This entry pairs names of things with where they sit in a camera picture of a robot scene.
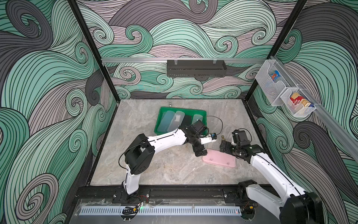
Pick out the clear wall bin near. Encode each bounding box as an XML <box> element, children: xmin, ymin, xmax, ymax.
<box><xmin>280</xmin><ymin>87</ymin><xmax>317</xmax><ymax>118</ymax></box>

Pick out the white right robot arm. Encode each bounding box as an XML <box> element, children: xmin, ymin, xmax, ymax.
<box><xmin>220</xmin><ymin>130</ymin><xmax>324</xmax><ymax>224</ymax></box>

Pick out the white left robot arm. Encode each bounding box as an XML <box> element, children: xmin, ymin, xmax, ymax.
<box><xmin>123</xmin><ymin>120</ymin><xmax>217</xmax><ymax>195</ymax></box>

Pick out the black pencil case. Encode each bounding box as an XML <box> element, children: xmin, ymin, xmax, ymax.
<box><xmin>181</xmin><ymin>115</ymin><xmax>193</xmax><ymax>127</ymax></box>

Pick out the blue packet in bin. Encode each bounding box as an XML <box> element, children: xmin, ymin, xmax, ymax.
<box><xmin>270</xmin><ymin>70</ymin><xmax>281</xmax><ymax>83</ymax></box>

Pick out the teal ribbed pencil case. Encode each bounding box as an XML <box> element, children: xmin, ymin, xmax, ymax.
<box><xmin>157</xmin><ymin>111</ymin><xmax>175</xmax><ymax>133</ymax></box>

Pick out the black wall shelf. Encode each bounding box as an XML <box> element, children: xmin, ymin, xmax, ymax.
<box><xmin>167</xmin><ymin>60</ymin><xmax>227</xmax><ymax>80</ymax></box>

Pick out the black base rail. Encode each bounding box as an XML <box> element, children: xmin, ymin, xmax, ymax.
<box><xmin>75</xmin><ymin>184</ymin><xmax>253</xmax><ymax>205</ymax></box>

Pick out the aluminium wall rail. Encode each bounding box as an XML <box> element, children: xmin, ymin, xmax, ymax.
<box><xmin>101</xmin><ymin>57</ymin><xmax>266</xmax><ymax>64</ymax></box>

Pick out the pink lidded box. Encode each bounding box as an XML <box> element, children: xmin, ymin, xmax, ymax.
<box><xmin>202</xmin><ymin>149</ymin><xmax>236</xmax><ymax>168</ymax></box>

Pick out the green plastic storage box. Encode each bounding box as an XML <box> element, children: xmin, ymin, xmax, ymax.
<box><xmin>154</xmin><ymin>107</ymin><xmax>207</xmax><ymax>135</ymax></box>

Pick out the white slotted cable duct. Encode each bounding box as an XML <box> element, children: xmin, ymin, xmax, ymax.
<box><xmin>79</xmin><ymin>205</ymin><xmax>241</xmax><ymax>216</ymax></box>

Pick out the red box in bin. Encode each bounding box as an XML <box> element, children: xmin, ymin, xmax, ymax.
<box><xmin>290</xmin><ymin>92</ymin><xmax>304</xmax><ymax>105</ymax></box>

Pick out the clear ribbed pencil case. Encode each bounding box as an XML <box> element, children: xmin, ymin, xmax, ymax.
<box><xmin>167</xmin><ymin>111</ymin><xmax>185</xmax><ymax>132</ymax></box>

